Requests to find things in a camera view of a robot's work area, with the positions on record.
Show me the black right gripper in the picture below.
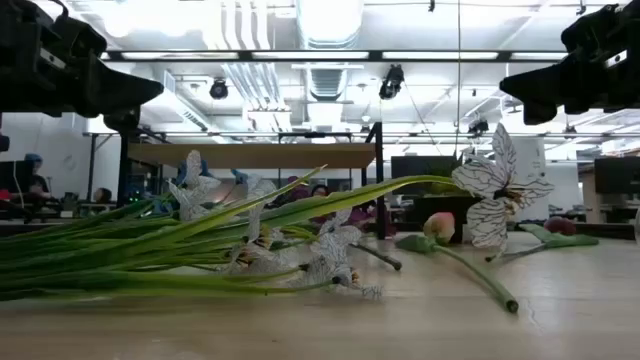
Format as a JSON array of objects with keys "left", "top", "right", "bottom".
[{"left": 498, "top": 44, "right": 640, "bottom": 126}]

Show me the white veined flower bunch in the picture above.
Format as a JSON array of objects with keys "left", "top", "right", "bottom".
[{"left": 0, "top": 122, "right": 556, "bottom": 304}]

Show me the white pillar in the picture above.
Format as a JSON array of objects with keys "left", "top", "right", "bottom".
[{"left": 508, "top": 137, "right": 550, "bottom": 222}]

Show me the purple flower bunch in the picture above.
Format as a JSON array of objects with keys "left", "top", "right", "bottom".
[{"left": 284, "top": 174, "right": 404, "bottom": 272}]

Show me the white ventilation duct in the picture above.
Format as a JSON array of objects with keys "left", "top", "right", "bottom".
[{"left": 294, "top": 0, "right": 366, "bottom": 50}]

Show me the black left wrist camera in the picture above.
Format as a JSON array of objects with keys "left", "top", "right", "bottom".
[{"left": 52, "top": 13, "right": 109, "bottom": 57}]

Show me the black monitor screen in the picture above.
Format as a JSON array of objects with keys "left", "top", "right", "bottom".
[
  {"left": 390, "top": 155, "right": 464, "bottom": 197},
  {"left": 0, "top": 159, "right": 36, "bottom": 194},
  {"left": 593, "top": 156, "right": 640, "bottom": 195}
]

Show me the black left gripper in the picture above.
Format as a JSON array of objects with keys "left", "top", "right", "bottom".
[{"left": 0, "top": 47, "right": 165, "bottom": 132}]

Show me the succulent in black pot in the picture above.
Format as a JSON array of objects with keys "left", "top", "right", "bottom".
[{"left": 413, "top": 154, "right": 482, "bottom": 245}]

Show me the long ceiling light strip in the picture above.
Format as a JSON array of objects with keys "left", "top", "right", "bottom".
[{"left": 99, "top": 48, "right": 571, "bottom": 63}]

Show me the pink tulip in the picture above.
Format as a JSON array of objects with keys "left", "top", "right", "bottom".
[{"left": 394, "top": 211, "right": 520, "bottom": 315}]

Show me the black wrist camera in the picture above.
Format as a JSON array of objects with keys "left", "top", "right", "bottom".
[
  {"left": 560, "top": 4, "right": 624, "bottom": 51},
  {"left": 52, "top": 13, "right": 109, "bottom": 57}
]

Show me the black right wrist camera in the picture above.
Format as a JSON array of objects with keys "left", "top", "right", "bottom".
[{"left": 560, "top": 4, "right": 624, "bottom": 51}]

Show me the wooden shelf black frame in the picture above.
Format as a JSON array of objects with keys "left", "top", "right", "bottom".
[{"left": 115, "top": 121, "right": 387, "bottom": 240}]

